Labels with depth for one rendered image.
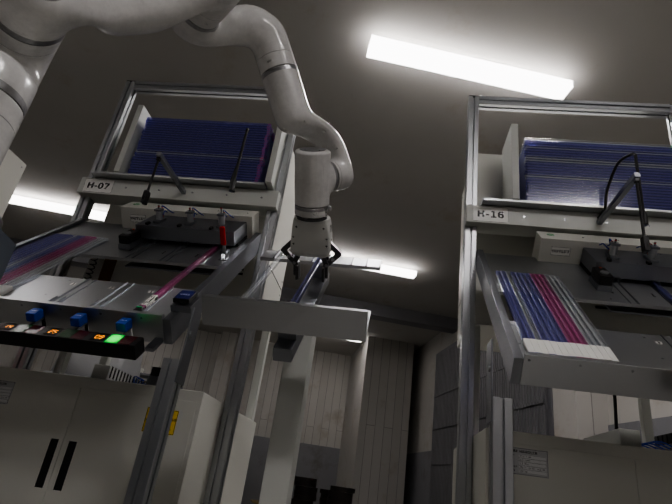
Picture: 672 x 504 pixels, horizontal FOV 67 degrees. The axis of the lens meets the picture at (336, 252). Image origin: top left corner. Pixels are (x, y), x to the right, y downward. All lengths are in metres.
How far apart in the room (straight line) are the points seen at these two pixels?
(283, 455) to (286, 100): 0.80
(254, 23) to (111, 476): 1.18
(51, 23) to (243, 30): 0.46
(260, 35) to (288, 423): 0.89
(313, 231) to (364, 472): 7.20
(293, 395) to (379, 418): 7.18
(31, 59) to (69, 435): 0.98
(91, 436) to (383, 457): 7.01
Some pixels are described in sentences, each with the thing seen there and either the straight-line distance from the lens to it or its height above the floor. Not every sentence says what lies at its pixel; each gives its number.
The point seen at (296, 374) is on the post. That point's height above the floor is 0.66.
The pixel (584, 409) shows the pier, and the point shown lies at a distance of 4.23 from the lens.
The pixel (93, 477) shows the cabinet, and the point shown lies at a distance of 1.57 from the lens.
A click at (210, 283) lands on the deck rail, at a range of 1.41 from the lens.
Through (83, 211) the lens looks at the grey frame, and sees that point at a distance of 2.15.
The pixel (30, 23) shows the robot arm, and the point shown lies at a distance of 0.98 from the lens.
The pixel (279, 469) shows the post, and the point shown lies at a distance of 1.21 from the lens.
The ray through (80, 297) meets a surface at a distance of 1.43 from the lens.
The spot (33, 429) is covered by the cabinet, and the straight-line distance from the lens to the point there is 1.68.
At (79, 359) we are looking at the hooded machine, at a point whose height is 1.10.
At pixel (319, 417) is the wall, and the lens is 9.80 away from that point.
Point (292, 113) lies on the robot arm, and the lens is 1.22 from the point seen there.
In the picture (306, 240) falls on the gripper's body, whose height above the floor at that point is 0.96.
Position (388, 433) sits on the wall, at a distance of 8.39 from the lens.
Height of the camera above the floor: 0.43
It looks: 25 degrees up
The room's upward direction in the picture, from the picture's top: 8 degrees clockwise
